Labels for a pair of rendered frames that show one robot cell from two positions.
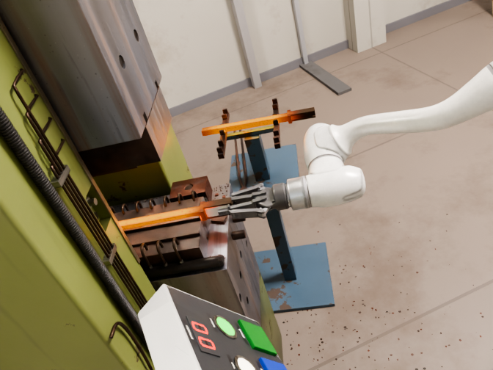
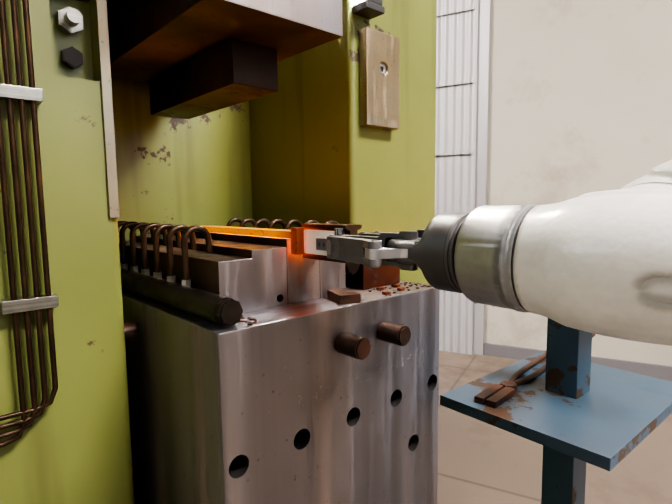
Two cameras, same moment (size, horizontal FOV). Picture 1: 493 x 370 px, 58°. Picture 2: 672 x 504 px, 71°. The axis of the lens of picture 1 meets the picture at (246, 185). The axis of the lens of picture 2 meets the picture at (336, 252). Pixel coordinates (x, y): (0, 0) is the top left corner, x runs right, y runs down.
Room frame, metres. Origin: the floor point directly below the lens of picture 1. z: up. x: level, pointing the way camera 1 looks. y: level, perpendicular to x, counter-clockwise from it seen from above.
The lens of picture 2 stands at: (0.54, -0.26, 1.05)
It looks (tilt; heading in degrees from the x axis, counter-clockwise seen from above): 6 degrees down; 38
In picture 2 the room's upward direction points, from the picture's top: 1 degrees counter-clockwise
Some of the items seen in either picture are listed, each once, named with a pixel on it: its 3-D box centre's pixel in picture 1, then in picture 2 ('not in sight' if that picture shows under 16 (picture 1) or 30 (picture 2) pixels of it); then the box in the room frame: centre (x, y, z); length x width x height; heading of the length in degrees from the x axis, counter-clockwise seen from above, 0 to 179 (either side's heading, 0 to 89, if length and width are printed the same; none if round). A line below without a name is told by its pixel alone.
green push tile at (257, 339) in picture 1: (255, 339); not in sight; (0.54, 0.07, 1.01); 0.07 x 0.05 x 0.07; 15
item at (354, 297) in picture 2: (219, 219); (343, 295); (1.04, 0.11, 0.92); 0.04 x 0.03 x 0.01; 59
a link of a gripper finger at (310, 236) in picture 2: (218, 211); (323, 242); (0.98, 0.10, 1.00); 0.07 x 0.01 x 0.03; 80
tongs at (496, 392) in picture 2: (240, 162); (546, 360); (1.64, -0.01, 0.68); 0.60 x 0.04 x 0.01; 174
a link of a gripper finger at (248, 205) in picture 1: (248, 206); (373, 247); (0.96, 0.01, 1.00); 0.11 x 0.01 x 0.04; 84
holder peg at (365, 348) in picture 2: (238, 235); (352, 345); (1.00, 0.07, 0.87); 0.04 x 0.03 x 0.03; 80
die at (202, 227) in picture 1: (136, 239); (211, 258); (1.01, 0.36, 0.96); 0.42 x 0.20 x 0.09; 80
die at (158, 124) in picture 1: (80, 139); (202, 26); (1.01, 0.36, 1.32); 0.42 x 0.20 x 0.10; 80
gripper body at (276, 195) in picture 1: (271, 198); (434, 250); (0.96, -0.06, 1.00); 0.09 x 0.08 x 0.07; 80
